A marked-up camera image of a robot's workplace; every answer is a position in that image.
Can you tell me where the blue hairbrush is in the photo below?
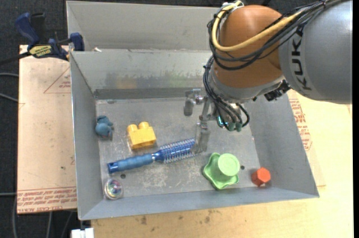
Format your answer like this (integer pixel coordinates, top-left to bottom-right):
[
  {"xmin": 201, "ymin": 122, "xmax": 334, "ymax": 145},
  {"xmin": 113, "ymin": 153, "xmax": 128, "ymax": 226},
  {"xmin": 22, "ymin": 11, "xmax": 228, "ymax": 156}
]
[{"xmin": 107, "ymin": 138, "xmax": 197, "ymax": 175}]

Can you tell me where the orange-red faceted block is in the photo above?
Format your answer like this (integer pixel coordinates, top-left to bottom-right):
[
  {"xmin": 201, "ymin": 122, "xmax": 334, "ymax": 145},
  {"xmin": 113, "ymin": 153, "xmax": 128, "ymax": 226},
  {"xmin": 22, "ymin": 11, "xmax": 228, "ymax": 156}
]
[{"xmin": 251, "ymin": 167, "xmax": 272, "ymax": 188}]

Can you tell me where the green flower-shaped cup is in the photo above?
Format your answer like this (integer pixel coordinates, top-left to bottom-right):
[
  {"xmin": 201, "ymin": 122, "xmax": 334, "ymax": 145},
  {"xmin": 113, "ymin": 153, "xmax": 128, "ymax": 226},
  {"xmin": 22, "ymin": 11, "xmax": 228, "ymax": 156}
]
[{"xmin": 202, "ymin": 152, "xmax": 241, "ymax": 191}]

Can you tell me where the blue toy animal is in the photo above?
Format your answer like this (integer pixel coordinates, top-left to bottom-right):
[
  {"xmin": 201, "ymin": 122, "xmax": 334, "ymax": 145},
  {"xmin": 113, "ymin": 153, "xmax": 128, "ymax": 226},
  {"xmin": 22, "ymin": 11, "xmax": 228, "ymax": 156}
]
[{"xmin": 95, "ymin": 115, "xmax": 114, "ymax": 140}]

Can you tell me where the grey metal bin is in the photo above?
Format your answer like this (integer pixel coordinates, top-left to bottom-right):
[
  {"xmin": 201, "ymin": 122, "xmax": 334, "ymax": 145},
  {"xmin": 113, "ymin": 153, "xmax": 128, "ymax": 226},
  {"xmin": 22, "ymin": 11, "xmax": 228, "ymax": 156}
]
[{"xmin": 66, "ymin": 0, "xmax": 320, "ymax": 221}]

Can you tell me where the clear iridescent glass ball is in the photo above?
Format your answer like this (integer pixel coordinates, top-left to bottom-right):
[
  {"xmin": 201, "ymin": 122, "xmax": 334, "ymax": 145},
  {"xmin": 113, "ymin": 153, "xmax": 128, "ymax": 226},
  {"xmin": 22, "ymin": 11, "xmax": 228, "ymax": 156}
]
[{"xmin": 103, "ymin": 178, "xmax": 125, "ymax": 200}]

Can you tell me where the yellow toy building brick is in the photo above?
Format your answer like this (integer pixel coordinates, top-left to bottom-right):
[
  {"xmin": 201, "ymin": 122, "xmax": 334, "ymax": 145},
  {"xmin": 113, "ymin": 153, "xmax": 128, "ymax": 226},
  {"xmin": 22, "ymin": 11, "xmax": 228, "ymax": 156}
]
[{"xmin": 126, "ymin": 121, "xmax": 157, "ymax": 151}]

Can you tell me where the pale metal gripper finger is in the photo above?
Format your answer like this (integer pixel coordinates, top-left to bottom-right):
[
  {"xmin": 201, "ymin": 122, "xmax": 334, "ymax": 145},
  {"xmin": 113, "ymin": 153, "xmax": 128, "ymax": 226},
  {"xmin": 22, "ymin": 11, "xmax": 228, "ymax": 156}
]
[
  {"xmin": 192, "ymin": 115, "xmax": 211, "ymax": 155},
  {"xmin": 183, "ymin": 88, "xmax": 205, "ymax": 117}
]

